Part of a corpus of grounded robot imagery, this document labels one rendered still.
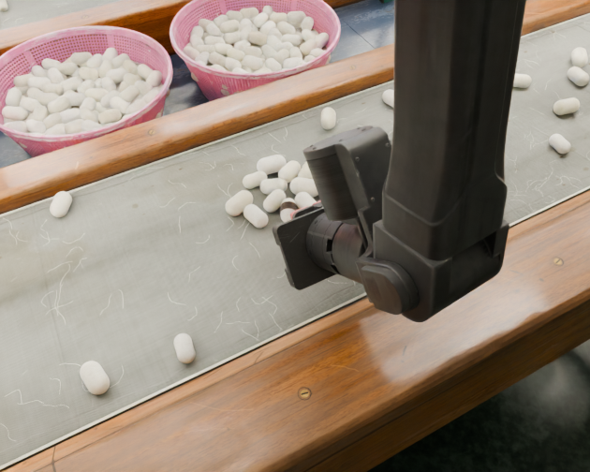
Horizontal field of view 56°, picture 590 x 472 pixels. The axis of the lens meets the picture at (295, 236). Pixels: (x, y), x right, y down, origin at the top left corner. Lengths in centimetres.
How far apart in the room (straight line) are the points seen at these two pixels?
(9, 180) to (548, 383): 121
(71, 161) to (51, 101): 17
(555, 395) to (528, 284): 88
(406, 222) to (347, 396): 21
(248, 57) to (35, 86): 32
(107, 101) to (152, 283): 34
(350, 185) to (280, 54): 52
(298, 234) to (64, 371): 26
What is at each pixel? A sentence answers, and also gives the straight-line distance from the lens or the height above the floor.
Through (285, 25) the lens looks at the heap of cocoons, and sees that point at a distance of 98.
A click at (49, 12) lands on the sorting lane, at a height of 74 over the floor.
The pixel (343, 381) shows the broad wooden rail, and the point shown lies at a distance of 51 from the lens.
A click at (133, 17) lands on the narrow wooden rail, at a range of 100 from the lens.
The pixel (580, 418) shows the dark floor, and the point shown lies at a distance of 146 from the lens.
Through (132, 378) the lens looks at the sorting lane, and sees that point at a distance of 56.
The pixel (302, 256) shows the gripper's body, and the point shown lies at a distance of 51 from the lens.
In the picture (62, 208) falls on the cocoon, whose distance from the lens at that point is 69.
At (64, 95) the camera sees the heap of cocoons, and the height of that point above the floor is 73.
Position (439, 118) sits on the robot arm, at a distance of 30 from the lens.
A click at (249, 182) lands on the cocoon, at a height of 75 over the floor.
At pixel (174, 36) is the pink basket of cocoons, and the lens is 93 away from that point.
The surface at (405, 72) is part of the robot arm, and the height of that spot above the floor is 105.
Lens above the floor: 122
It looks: 50 degrees down
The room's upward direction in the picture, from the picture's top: straight up
